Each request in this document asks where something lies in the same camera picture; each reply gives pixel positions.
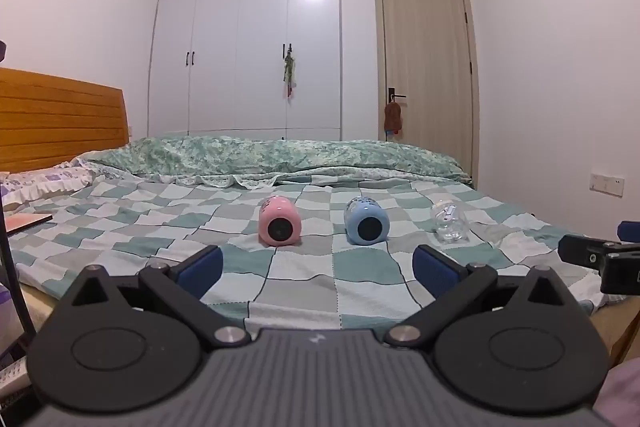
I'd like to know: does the pink cup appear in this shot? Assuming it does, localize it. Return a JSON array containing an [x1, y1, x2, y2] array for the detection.
[[258, 195, 302, 247]]

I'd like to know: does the blue cup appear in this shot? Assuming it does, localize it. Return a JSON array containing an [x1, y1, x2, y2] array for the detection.
[[344, 196, 390, 246]]

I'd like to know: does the pink book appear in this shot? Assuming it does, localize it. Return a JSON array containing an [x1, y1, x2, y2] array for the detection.
[[4, 213, 52, 236]]

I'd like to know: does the white purple frilled pillow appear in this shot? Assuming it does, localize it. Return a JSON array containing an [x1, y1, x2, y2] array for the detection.
[[1, 160, 93, 210]]

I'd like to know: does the checkered green bed blanket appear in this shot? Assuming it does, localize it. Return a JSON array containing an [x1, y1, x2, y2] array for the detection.
[[10, 176, 608, 332]]

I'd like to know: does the green floral duvet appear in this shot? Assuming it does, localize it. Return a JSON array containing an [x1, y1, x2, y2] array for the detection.
[[78, 135, 473, 188]]

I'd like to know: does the orange wooden headboard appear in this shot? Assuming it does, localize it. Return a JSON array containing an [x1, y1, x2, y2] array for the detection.
[[0, 67, 129, 173]]

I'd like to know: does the brown plush toy on door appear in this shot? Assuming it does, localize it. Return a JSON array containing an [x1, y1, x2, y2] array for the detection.
[[383, 101, 402, 136]]

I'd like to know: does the beige wooden door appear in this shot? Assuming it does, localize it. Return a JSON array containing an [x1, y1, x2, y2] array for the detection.
[[375, 0, 480, 181]]

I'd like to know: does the green hanging ornament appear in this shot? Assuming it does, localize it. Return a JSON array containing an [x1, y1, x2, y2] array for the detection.
[[283, 48, 295, 98]]

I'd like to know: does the white wardrobe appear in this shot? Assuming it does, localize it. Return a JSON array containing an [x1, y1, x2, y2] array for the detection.
[[148, 0, 342, 140]]

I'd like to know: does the white wall socket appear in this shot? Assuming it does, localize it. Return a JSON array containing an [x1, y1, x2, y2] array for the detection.
[[589, 173, 625, 198]]

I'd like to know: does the black door handle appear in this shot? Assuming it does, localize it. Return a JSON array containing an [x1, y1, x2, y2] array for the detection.
[[387, 88, 406, 105]]

